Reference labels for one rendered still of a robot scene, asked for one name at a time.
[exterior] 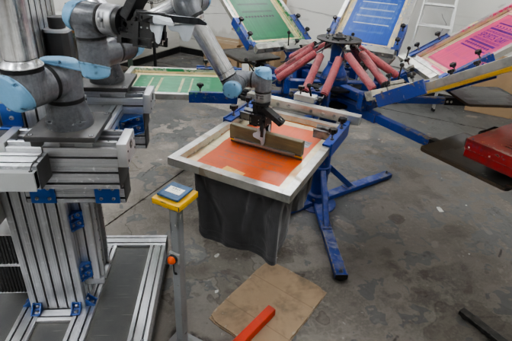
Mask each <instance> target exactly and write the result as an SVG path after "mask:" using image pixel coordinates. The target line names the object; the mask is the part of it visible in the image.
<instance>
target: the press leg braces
mask: <svg viewBox="0 0 512 341"><path fill-rule="evenodd" d="M331 172H332V173H333V175H335V176H336V177H337V178H338V179H339V180H340V181H341V182H342V183H344V185H342V187H344V188H345V189H346V190H349V189H351V188H353V187H356V185H355V184H353V183H351V182H350V181H349V180H347V179H346V178H345V177H344V176H343V175H342V174H341V173H340V172H339V171H337V170H336V169H335V168H334V167H333V166H331ZM320 179H321V189H322V217H323V219H320V222H321V225H322V229H332V227H331V223H330V221H329V210H328V187H327V177H326V170H321V173H320Z"/></svg>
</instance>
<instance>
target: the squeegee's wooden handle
mask: <svg viewBox="0 0 512 341"><path fill-rule="evenodd" d="M257 131H258V129H257V128H254V127H250V126H246V125H242V124H239V123H234V122H232V123H231V124H230V138H235V137H236V138H240V139H244V140H248V141H250V142H255V143H258V144H260V143H261V141H260V140H259V139H256V138H255V137H254V136H253V133H254V132H257ZM264 145H266V146H270V147H272V148H278V149H280V150H284V151H288V152H292V153H294V154H295V156H299V157H302V155H303V153H304V145H305V141H304V140H301V139H295V138H292V137H289V136H286V135H281V134H277V133H274V132H269V131H266V133H265V143H264Z"/></svg>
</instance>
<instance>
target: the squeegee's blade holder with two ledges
mask: <svg viewBox="0 0 512 341"><path fill-rule="evenodd" d="M234 140H236V141H239V142H244V143H247V144H249V145H255V146H257V147H261V148H266V149H269V150H271V151H276V152H279V153H282V154H285V155H290V156H293V157H294V156H295V154H294V153H292V152H288V151H284V150H280V149H278V148H272V147H270V146H266V145H263V146H262V145H261V144H258V143H255V142H250V141H248V140H244V139H240V138H236V137H235V138H234Z"/></svg>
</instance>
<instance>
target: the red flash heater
mask: <svg viewBox="0 0 512 341"><path fill-rule="evenodd" d="M464 148H465V151H464V154H463V156H465V157H467V158H470V159H472V160H473V161H476V162H478V163H480V164H483V165H485V166H486V167H489V168H491V169H493V170H495V171H498V172H500V173H502V174H505V175H507V176H509V177H511V178H512V123H510V124H507V125H505V126H501V127H498V128H496V129H493V130H490V131H487V132H483V133H481V134H478V135H474V136H472V137H469V138H467V139H466V143H465V145H464Z"/></svg>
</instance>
